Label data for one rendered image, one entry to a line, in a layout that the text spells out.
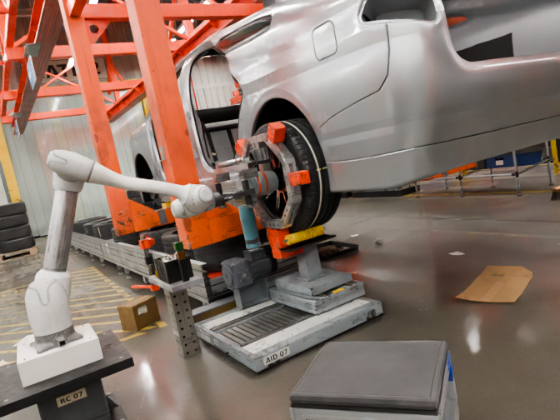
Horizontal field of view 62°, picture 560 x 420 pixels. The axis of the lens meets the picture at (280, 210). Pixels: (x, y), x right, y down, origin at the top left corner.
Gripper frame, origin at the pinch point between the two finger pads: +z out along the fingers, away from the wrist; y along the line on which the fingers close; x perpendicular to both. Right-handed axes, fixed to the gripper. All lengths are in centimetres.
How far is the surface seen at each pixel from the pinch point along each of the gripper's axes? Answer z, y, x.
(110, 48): 115, -608, 248
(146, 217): 13, -253, -19
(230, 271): -1, -42, -47
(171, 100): -7, -59, 61
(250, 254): 15, -43, -42
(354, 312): 37, 23, -75
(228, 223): 13, -60, -21
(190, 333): -37, -30, -71
